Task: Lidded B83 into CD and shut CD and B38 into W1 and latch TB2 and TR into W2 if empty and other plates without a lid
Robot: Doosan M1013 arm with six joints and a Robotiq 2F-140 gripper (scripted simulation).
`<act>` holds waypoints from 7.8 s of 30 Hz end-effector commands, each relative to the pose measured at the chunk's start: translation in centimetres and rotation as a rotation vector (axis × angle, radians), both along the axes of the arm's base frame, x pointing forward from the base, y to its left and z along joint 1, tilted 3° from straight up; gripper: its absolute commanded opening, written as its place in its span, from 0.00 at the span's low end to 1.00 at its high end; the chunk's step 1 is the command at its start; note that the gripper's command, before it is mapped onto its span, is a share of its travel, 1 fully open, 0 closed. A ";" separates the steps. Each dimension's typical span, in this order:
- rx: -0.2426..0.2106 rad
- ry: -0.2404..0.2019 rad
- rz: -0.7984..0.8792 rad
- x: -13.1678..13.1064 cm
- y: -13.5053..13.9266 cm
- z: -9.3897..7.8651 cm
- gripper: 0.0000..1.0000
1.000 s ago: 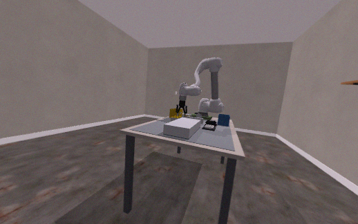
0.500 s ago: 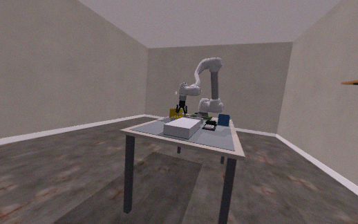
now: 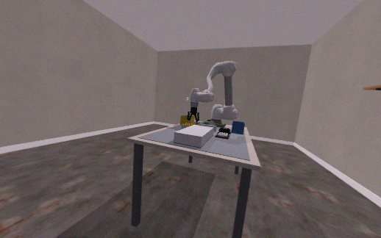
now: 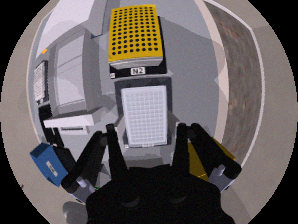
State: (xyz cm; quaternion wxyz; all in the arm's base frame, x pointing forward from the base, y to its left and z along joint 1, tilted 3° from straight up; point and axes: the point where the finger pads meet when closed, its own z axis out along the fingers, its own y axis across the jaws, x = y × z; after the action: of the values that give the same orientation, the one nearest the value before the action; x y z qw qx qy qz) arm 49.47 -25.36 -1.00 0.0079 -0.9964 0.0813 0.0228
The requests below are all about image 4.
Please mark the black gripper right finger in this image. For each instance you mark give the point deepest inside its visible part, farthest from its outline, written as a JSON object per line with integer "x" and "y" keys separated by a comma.
{"x": 221, "y": 169}

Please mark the grey bench mat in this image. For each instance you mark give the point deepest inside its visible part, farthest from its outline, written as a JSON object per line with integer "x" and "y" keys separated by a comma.
{"x": 191, "y": 63}

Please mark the yellow waste bin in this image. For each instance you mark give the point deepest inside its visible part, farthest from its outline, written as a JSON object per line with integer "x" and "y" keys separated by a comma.
{"x": 196, "y": 167}

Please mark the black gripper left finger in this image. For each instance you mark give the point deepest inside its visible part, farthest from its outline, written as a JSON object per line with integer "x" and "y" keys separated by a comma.
{"x": 78, "y": 182}

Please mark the black multiwell plate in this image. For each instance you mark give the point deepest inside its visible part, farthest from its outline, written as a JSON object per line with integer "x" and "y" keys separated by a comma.
{"x": 48, "y": 132}

